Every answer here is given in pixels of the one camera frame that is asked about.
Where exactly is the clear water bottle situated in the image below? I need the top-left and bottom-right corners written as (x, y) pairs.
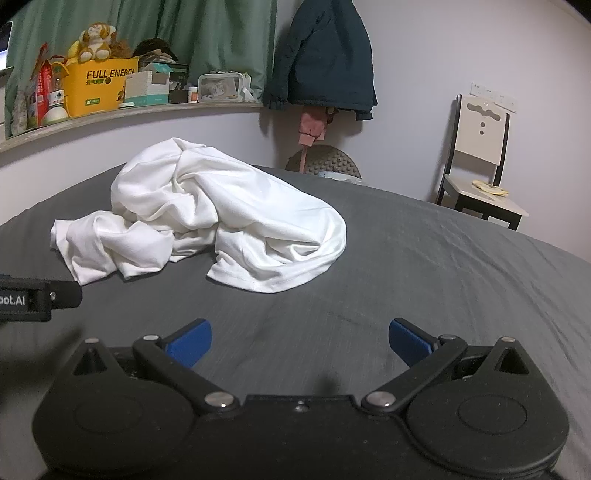
top-left (50, 76), bottom-right (65, 114)

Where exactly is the clear plastic bag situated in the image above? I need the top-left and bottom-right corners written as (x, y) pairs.
top-left (4, 69), bottom-right (38, 137)

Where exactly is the dark box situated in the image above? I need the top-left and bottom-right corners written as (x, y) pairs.
top-left (168, 65), bottom-right (190, 103)

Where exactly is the round woven stool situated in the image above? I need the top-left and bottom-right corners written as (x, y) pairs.
top-left (285, 144), bottom-right (363, 182)

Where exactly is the dark teal jacket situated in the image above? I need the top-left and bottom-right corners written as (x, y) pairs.
top-left (263, 0), bottom-right (378, 121)

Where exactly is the yellow cardboard box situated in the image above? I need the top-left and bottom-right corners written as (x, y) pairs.
top-left (60, 58), bottom-right (139, 117)

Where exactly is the plush monkey toy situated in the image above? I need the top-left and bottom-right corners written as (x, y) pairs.
top-left (76, 22), bottom-right (118, 64)

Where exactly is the white plastic bag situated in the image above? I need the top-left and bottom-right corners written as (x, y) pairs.
top-left (238, 73), bottom-right (259, 103)

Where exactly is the white and teal box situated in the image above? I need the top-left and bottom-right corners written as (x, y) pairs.
top-left (124, 70), bottom-right (171, 108)

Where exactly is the clear plastic container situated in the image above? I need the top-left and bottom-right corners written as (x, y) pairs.
top-left (198, 72), bottom-right (243, 102)

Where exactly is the black cap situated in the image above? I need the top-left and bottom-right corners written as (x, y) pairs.
top-left (134, 39), bottom-right (178, 63)

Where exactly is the white long-sleeve shirt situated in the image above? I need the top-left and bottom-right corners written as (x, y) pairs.
top-left (50, 137), bottom-right (348, 294)

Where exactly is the white round object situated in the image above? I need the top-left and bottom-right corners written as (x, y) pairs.
top-left (41, 106), bottom-right (70, 126)

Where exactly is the pink hanging cloth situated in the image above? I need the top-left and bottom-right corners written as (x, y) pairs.
top-left (298, 107), bottom-right (335, 174)

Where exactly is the yellow cloth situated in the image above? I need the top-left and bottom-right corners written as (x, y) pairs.
top-left (471, 180), bottom-right (509, 197)

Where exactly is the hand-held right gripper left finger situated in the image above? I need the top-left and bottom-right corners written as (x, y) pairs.
top-left (69, 318), bottom-right (241, 414)

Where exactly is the cream and black chair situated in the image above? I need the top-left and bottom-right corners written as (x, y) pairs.
top-left (436, 95), bottom-right (529, 232)

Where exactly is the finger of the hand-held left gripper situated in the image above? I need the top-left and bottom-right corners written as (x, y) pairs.
top-left (48, 281), bottom-right (84, 311)

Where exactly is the red snack bag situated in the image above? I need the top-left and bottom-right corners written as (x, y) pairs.
top-left (32, 44), bottom-right (54, 125)

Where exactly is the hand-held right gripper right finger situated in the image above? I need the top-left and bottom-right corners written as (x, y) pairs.
top-left (361, 318), bottom-right (532, 414)

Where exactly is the window ledge shelf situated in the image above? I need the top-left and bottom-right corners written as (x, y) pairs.
top-left (0, 100), bottom-right (264, 153)

